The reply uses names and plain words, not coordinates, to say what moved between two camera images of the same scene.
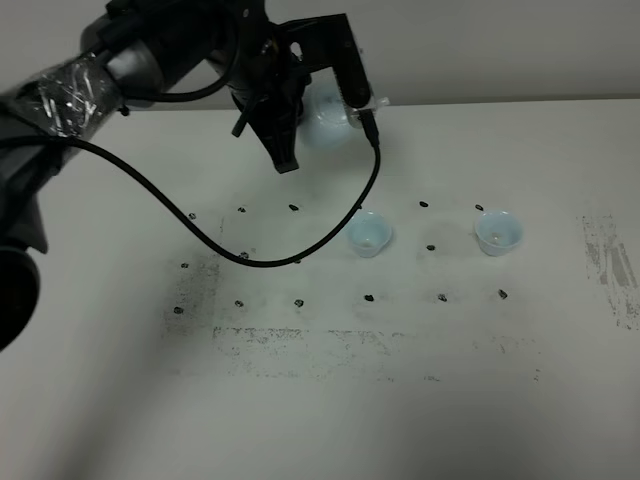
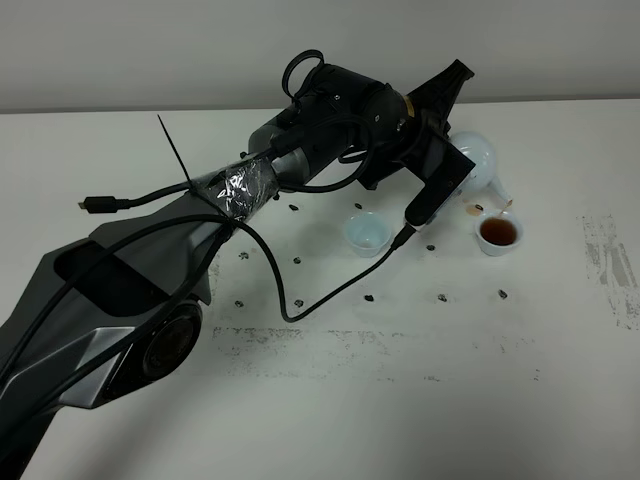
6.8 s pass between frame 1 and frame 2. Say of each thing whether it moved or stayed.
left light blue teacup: stayed
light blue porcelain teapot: moved
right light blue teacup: stayed
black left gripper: moved
